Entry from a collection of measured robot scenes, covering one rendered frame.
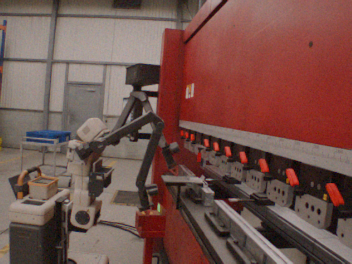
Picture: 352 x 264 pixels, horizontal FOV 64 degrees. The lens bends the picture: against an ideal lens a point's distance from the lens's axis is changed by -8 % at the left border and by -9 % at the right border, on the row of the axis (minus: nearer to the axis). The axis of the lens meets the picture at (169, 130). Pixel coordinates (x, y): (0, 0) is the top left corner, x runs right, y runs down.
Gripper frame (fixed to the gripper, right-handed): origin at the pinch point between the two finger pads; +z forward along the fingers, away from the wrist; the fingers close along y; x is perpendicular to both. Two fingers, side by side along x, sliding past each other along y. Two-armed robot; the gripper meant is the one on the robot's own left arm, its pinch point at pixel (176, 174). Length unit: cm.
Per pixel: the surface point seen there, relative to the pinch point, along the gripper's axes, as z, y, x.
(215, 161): -8.8, -43.2, -21.1
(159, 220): 15.5, -27.0, 23.6
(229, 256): 16, -97, 0
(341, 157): -25, -147, -31
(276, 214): 24, -71, -35
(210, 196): 16.5, -25.0, -12.4
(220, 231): 15, -75, -3
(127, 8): -329, 719, -116
